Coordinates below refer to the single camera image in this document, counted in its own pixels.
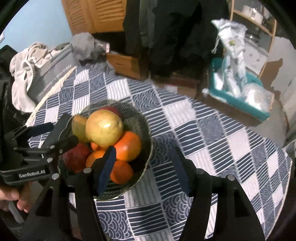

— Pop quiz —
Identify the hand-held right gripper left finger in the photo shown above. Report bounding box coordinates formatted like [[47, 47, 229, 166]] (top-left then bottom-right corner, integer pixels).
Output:
[[20, 146, 117, 241]]

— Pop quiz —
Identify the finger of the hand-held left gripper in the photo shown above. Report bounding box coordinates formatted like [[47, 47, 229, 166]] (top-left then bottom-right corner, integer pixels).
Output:
[[5, 122, 55, 149], [40, 113, 79, 155]]

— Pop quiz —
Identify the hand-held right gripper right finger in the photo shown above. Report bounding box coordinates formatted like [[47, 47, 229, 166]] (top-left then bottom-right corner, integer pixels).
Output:
[[172, 146, 266, 241]]

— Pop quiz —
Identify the red apple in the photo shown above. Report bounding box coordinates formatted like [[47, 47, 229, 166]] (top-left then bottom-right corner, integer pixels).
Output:
[[98, 106, 122, 118], [63, 143, 92, 173]]

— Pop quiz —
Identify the small orange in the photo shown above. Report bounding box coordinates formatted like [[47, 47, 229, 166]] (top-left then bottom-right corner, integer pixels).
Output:
[[90, 141, 108, 151]]

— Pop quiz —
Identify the ribbed glass bowl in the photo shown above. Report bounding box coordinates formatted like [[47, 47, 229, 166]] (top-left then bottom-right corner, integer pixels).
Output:
[[59, 101, 154, 201]]

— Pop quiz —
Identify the person's left hand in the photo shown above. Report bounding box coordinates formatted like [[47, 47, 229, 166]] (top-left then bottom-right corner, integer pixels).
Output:
[[0, 183, 31, 212]]

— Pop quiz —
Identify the blue white patterned tablecloth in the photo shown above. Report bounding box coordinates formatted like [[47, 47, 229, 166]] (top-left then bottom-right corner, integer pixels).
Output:
[[24, 66, 293, 241]]

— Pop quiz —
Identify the black case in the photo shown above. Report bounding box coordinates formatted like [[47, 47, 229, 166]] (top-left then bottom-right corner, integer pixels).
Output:
[[0, 45, 23, 132]]

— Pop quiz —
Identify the grey tote bag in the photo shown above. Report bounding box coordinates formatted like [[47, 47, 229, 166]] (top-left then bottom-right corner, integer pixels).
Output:
[[26, 44, 80, 103]]

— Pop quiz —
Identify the beige clothing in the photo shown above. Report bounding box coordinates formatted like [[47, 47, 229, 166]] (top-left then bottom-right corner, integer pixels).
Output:
[[9, 42, 56, 114]]

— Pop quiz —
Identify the grey clothes pile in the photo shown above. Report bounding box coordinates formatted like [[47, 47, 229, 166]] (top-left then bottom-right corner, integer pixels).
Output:
[[69, 32, 111, 67]]

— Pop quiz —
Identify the teal plastic crate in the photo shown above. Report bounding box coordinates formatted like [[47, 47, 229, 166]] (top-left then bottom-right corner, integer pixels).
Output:
[[207, 58, 275, 122]]

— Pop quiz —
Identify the wooden drawer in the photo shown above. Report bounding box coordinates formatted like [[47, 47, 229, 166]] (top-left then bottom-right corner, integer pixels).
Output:
[[106, 53, 149, 80]]

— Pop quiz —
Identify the clear plastic bag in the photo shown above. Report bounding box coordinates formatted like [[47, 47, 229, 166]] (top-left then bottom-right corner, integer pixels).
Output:
[[242, 83, 274, 112]]

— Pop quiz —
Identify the white patterned bag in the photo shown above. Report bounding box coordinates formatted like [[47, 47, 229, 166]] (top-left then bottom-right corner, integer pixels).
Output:
[[211, 19, 248, 96]]

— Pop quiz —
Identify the wooden louvered wardrobe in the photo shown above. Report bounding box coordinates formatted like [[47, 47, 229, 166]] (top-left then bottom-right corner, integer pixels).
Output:
[[61, 0, 127, 35]]

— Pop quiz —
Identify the black coat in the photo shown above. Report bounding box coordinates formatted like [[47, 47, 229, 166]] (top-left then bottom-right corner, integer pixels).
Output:
[[122, 0, 229, 77]]

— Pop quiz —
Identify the grey jacket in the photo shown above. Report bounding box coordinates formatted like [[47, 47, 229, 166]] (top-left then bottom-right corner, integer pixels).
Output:
[[139, 7, 158, 49]]

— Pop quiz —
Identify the round metal tin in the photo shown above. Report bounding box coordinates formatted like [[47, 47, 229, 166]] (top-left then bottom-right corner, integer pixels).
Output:
[[245, 32, 262, 42]]

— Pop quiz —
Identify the wooden shelf rack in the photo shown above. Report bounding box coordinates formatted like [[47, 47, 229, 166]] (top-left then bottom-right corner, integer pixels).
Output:
[[230, 0, 278, 77]]

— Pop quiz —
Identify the white cooking pot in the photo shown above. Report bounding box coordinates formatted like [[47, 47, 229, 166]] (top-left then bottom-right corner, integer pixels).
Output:
[[242, 5, 264, 21]]

